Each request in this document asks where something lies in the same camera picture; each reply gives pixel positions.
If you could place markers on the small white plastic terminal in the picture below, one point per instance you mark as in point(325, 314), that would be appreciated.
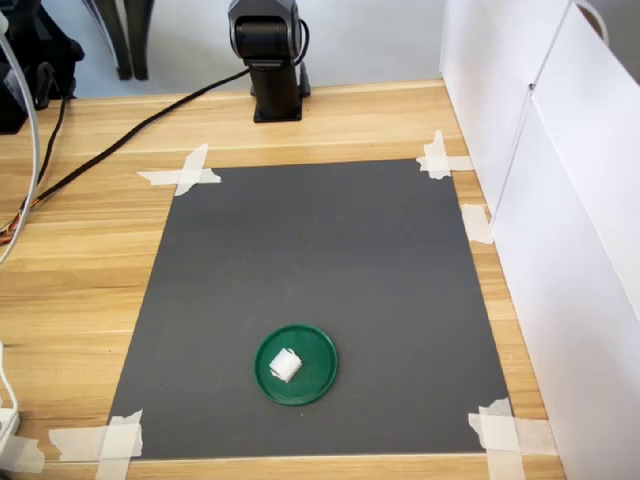
point(285, 365)

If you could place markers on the round green lid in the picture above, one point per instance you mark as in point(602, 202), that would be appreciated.
point(315, 382)

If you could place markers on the dark grey mat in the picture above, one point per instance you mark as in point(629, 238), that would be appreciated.
point(325, 260)

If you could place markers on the white masking tape piece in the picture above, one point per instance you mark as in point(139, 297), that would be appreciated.
point(22, 452)
point(505, 435)
point(440, 162)
point(117, 442)
point(190, 172)
point(476, 223)

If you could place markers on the white partition panel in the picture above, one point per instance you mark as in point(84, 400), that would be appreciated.
point(480, 100)
point(575, 275)

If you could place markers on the black bag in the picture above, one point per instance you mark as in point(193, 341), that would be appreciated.
point(50, 55)

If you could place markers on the white power adapter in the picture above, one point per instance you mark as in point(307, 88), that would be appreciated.
point(7, 425)

